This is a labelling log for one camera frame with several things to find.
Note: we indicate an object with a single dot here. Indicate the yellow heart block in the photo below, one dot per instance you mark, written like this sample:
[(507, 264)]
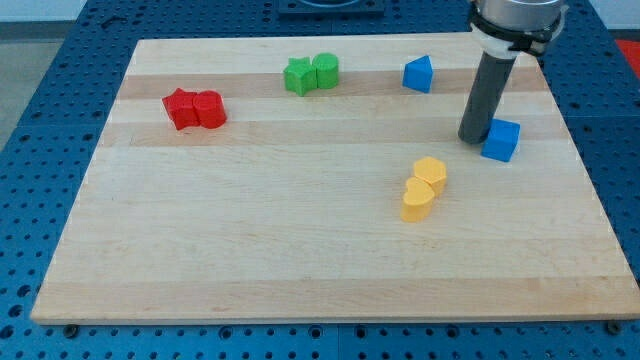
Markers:
[(417, 200)]

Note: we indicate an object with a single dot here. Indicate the red star block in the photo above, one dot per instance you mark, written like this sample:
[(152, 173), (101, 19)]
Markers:
[(180, 109)]

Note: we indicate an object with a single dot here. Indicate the green star block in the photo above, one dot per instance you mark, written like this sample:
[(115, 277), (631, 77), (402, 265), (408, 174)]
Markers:
[(300, 76)]

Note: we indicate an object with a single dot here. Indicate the yellow hexagon block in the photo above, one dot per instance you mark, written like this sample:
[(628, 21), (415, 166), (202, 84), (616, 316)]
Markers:
[(433, 171)]

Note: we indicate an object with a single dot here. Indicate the blue cube block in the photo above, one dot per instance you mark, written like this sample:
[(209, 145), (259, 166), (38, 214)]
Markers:
[(502, 140)]

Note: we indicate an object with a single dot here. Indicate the red cylinder block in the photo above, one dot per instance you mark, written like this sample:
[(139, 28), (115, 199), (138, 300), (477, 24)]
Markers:
[(209, 108)]

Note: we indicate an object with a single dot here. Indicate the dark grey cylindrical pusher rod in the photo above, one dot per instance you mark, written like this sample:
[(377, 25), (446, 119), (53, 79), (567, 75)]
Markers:
[(489, 83)]

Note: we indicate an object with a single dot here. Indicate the green cylinder block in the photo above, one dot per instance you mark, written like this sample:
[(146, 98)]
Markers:
[(327, 70)]

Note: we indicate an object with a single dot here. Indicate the blue triangle block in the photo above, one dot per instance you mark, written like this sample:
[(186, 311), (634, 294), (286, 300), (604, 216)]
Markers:
[(418, 74)]

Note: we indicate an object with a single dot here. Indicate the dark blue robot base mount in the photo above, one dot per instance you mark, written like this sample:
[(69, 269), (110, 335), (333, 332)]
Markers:
[(330, 7)]

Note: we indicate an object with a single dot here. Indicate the wooden board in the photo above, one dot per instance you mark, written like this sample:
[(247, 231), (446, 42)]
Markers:
[(290, 212)]

